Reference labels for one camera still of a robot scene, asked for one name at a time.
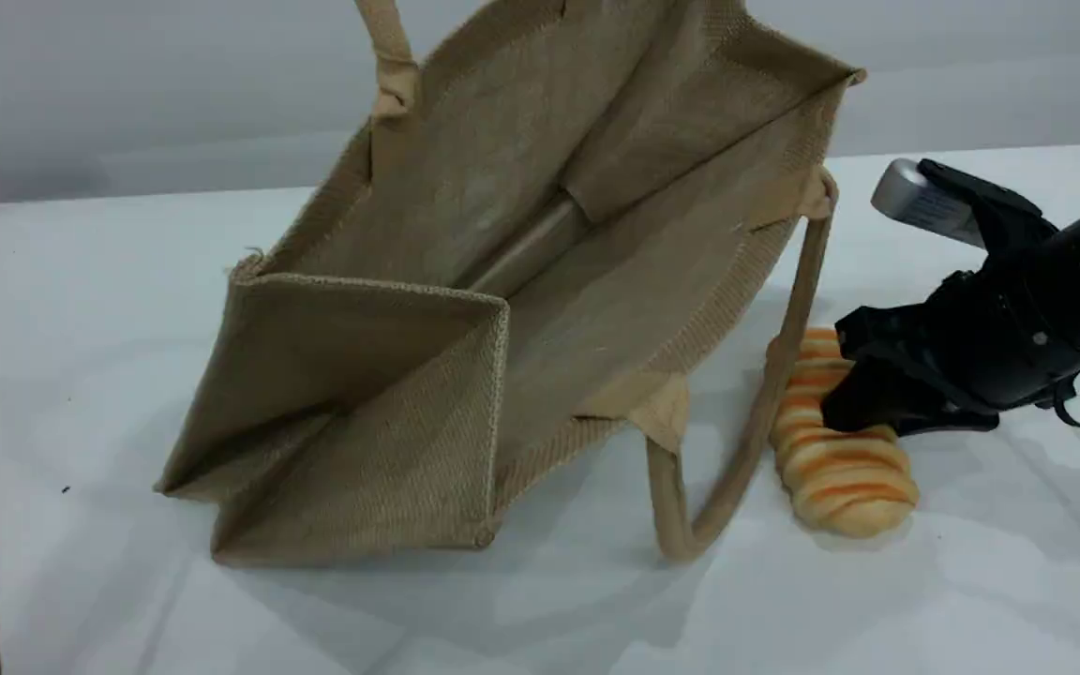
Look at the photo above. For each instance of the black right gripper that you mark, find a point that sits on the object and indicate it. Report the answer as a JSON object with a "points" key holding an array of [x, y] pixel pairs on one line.
{"points": [[999, 347]]}

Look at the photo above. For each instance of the long orange striped bread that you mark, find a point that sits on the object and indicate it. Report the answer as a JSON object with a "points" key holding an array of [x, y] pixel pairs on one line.
{"points": [[845, 483]]}

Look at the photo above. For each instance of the brown jute tote bag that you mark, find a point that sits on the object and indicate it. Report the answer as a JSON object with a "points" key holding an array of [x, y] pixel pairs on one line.
{"points": [[540, 281]]}

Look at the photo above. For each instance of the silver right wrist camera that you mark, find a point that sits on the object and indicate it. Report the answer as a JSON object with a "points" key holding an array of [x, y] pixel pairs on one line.
{"points": [[920, 202]]}

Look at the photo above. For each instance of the black right camera bracket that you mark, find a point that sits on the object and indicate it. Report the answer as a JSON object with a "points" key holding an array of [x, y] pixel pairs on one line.
{"points": [[999, 220]]}

